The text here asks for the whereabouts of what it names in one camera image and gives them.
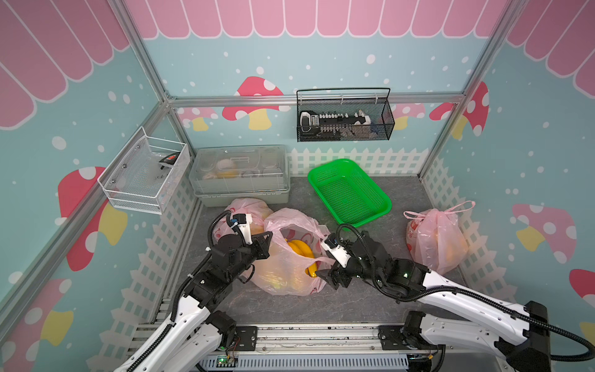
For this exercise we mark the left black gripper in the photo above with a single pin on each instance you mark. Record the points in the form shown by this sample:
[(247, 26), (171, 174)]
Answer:
[(260, 244)]

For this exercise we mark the black wire mesh basket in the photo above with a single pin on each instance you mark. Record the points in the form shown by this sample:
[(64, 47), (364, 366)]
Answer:
[(344, 114)]

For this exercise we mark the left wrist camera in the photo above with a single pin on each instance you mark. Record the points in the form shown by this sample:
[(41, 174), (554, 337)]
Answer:
[(241, 226)]

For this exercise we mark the white wire mesh basket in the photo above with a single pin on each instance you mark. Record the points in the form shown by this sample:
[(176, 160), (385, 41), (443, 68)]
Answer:
[(145, 174)]

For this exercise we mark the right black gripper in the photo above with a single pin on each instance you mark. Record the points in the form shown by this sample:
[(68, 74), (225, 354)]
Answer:
[(342, 274)]

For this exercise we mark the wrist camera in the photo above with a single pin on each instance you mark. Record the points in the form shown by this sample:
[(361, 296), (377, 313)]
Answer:
[(333, 247), (241, 226)]

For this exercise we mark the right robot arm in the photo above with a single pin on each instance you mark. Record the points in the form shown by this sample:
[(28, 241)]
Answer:
[(521, 335)]

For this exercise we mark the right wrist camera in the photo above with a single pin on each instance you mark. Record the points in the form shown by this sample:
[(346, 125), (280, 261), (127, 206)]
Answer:
[(333, 247)]

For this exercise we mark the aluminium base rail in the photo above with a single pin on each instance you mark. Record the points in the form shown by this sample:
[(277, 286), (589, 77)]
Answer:
[(316, 347)]

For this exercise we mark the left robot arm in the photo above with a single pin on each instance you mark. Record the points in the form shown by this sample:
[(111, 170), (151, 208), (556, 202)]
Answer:
[(195, 327)]

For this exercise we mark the green plastic basket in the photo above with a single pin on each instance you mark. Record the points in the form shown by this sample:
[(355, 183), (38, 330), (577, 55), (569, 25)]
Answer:
[(349, 193)]

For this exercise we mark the pink plastic bags pile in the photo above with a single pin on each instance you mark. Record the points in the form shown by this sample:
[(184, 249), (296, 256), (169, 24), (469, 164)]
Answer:
[(283, 273)]

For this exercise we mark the clear plastic storage box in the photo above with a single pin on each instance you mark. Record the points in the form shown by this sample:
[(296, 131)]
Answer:
[(220, 175)]

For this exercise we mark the yellow banana bunch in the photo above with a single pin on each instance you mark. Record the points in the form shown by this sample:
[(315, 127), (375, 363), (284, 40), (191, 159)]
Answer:
[(301, 248), (311, 271)]

